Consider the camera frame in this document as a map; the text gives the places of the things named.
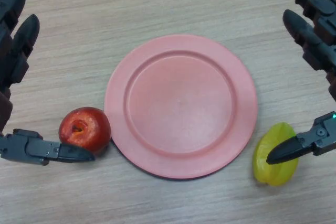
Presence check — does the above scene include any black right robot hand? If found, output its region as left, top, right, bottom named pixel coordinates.
left=265, top=0, right=336, bottom=166

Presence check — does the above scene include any red apple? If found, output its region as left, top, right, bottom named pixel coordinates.
left=58, top=106, right=111, bottom=156

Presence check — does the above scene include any pink round plate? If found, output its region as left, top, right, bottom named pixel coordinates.
left=103, top=34, right=258, bottom=180

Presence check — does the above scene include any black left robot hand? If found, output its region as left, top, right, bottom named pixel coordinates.
left=0, top=0, right=96, bottom=167

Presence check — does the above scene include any yellow starfruit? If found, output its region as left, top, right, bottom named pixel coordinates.
left=252, top=122, right=300, bottom=187

